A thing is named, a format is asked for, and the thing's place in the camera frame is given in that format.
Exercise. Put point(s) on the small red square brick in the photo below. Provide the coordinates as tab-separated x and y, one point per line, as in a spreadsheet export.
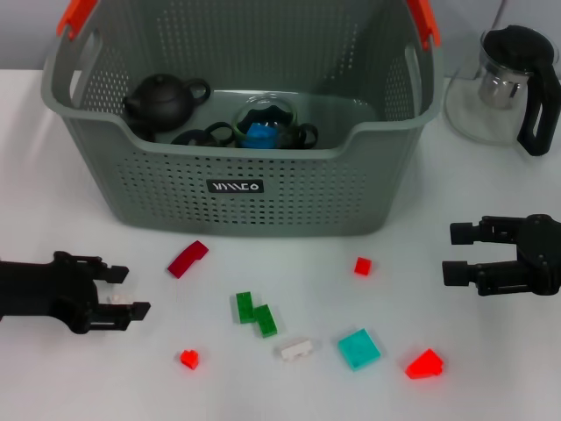
363	266

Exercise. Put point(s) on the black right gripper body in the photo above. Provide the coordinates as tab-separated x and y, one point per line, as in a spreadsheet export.
543	254

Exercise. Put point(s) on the dark red curved brick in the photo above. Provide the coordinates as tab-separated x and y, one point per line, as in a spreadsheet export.
188	259

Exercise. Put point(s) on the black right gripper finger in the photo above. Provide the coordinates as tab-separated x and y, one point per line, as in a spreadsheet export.
491	232
499	276

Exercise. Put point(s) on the red sloped roof brick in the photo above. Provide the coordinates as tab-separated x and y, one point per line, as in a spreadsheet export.
424	365

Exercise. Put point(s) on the small red studded brick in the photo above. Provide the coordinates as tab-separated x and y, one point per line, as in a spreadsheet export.
189	358

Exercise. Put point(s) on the grey perforated storage basket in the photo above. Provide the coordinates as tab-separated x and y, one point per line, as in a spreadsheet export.
263	210

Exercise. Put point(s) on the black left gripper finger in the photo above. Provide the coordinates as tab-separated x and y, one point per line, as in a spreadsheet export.
111	273
127	312

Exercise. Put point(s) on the green rectangular building brick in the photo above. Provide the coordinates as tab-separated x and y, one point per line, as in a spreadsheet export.
265	321
244	307

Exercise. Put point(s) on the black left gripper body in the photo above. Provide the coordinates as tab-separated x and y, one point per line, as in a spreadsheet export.
48	289

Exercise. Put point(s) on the blue square building brick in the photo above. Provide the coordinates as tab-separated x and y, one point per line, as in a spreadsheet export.
258	136

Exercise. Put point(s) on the white building plate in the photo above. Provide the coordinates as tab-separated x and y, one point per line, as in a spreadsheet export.
119	299

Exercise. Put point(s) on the black clay teapot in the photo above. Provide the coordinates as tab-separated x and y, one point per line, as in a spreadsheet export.
162	103

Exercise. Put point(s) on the teal square building plate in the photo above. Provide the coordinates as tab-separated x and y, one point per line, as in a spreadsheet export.
358	350

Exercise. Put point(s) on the white rectangular building brick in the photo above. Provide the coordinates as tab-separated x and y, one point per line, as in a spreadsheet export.
294	350

